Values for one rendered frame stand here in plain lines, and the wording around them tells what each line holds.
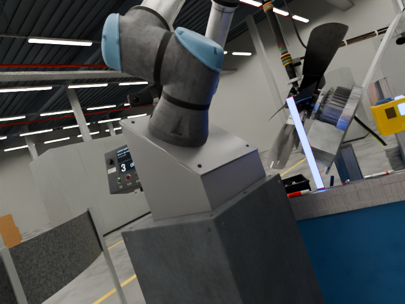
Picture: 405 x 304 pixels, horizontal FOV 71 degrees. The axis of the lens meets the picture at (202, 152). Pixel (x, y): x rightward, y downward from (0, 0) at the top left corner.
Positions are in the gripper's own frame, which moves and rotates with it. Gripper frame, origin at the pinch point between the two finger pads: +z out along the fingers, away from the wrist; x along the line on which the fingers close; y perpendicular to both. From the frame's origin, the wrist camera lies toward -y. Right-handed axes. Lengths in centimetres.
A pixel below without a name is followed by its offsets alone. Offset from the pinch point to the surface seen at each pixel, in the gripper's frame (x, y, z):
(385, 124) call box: 31, 61, 6
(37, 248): 59, -115, -96
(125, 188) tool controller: 30, -27, -33
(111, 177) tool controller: 25, -33, -38
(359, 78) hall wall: 38, 696, -1089
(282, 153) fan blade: 39, 44, -44
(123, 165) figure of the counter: 21.0, -25.3, -35.0
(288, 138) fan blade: 34, 49, -46
